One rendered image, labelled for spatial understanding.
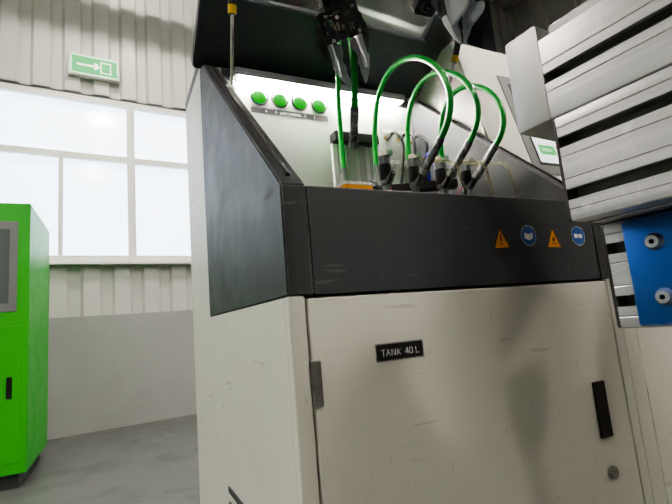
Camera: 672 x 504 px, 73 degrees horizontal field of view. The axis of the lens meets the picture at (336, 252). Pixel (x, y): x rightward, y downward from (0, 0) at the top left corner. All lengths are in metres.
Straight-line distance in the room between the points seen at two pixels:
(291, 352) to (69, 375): 4.10
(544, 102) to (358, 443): 0.48
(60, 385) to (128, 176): 1.98
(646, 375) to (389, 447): 0.61
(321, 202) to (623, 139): 0.40
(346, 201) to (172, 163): 4.43
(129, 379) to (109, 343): 0.38
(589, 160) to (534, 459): 0.59
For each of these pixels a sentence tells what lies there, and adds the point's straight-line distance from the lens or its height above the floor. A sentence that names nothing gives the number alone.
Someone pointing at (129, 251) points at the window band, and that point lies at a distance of 4.75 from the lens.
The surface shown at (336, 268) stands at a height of 0.83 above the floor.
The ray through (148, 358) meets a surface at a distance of 4.71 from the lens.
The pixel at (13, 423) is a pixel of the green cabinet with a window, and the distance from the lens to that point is 3.24.
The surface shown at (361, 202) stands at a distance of 0.70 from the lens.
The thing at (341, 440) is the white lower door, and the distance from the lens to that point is 0.66.
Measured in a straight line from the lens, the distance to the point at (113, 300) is 4.72.
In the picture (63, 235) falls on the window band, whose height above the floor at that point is 1.74.
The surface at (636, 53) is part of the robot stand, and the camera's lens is 0.42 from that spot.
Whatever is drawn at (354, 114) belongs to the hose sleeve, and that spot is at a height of 1.16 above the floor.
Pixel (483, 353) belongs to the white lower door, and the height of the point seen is 0.68.
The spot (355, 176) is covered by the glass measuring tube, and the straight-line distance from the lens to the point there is 1.32.
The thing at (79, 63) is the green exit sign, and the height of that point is 3.41.
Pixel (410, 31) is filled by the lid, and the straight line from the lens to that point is 1.50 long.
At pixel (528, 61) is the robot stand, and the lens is 0.47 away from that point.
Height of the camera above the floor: 0.75
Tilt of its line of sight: 9 degrees up
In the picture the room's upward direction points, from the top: 5 degrees counter-clockwise
